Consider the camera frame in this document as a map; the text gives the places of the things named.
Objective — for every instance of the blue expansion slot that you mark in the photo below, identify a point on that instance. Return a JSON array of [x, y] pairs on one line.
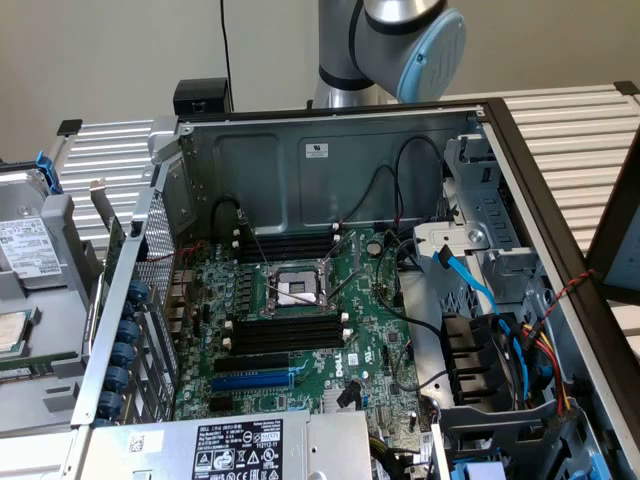
[[252, 382]]

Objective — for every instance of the black box device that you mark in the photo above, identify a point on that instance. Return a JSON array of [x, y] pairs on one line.
[[200, 95]]

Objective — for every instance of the hard disk with blue caddy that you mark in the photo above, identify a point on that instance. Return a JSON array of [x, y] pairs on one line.
[[25, 235]]

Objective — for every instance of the small silver heat sink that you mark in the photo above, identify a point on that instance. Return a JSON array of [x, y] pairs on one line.
[[335, 400]]

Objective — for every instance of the long black expansion slot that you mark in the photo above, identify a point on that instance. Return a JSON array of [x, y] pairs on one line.
[[252, 364]]

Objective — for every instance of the silver CPU chip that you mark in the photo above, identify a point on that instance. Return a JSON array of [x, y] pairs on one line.
[[12, 332]]

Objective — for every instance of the CPU socket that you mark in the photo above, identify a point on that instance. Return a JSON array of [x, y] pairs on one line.
[[292, 282]]

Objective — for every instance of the green Dell motherboard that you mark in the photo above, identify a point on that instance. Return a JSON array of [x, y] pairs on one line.
[[370, 320]]

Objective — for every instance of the blue plastic tab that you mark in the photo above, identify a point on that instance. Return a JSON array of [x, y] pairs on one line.
[[598, 465]]

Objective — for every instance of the open metal PC case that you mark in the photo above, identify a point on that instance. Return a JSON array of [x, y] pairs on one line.
[[350, 150]]

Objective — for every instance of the silver power supply unit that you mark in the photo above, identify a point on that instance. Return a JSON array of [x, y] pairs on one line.
[[165, 450]]

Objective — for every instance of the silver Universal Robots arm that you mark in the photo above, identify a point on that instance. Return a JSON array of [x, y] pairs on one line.
[[350, 50]]

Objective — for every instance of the black plastic fan shroud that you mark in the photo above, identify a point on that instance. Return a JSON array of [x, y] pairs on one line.
[[467, 350]]

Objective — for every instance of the round coin battery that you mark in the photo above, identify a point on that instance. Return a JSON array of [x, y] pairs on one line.
[[374, 247]]

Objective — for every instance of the green RAM stick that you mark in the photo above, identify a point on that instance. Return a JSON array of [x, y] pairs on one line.
[[25, 375]]

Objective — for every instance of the dark framed panel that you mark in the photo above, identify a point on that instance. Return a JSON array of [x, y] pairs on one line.
[[625, 250]]

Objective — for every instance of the thin metal locking lever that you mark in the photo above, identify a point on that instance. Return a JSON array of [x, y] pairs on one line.
[[255, 238], [345, 286]]

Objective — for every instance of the black table end cap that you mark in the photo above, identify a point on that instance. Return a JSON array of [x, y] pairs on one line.
[[70, 127], [627, 88]]

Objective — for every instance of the grey parts rack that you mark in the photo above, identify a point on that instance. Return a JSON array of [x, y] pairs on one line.
[[55, 310]]

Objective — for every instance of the short black expansion slot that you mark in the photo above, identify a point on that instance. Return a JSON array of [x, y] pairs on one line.
[[222, 405]]

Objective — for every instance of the RAM slot with white latches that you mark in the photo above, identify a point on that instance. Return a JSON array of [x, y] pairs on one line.
[[300, 245], [287, 337], [300, 233], [287, 320]]

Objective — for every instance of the green graphics card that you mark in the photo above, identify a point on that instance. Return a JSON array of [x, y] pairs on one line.
[[116, 240]]

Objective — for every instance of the silver drive bracket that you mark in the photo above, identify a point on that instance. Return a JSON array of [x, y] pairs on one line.
[[450, 232]]

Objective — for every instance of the blue card retainer clip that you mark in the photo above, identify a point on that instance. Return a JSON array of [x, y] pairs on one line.
[[122, 355], [118, 379], [137, 290], [108, 405], [128, 332]]

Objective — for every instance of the metal disk bay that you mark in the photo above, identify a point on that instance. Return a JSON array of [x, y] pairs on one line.
[[500, 210]]

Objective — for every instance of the grey plastic drive cage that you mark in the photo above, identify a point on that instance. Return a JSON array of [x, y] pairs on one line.
[[500, 425]]

